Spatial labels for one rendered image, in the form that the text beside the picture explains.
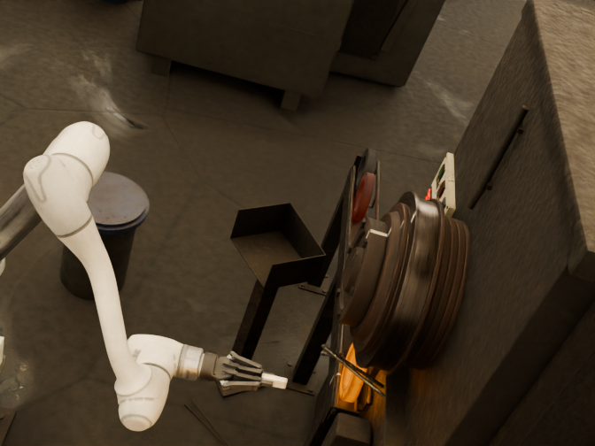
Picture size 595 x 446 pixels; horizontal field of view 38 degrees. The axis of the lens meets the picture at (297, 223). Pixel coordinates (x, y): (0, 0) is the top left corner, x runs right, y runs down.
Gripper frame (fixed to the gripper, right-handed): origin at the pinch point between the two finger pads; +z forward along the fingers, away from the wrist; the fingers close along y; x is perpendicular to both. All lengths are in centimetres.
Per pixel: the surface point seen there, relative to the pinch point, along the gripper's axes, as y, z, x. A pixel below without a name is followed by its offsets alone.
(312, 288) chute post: -116, 13, -75
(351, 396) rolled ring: -2.1, 22.0, -2.0
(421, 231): -7, 25, 57
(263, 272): -55, -9, -13
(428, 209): -16, 27, 57
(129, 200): -90, -64, -26
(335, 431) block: 14.5, 17.8, 3.3
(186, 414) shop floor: -36, -25, -72
